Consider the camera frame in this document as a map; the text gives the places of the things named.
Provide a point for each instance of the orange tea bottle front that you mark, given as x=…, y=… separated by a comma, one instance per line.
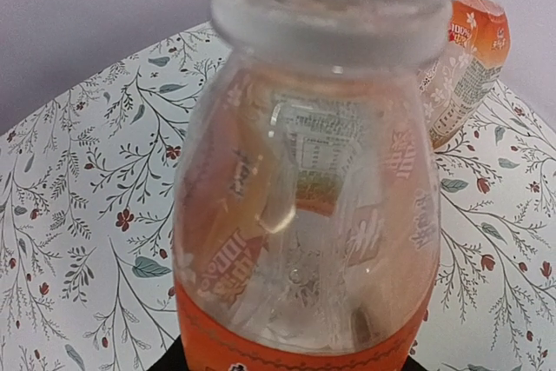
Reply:
x=307, y=225

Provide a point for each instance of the orange tea bottle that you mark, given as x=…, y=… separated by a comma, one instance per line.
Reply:
x=307, y=225
x=456, y=84

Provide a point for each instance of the orange tea bottle back left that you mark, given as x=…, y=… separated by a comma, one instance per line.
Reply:
x=456, y=84

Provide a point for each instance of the floral tablecloth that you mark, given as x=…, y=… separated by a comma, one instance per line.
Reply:
x=86, y=215

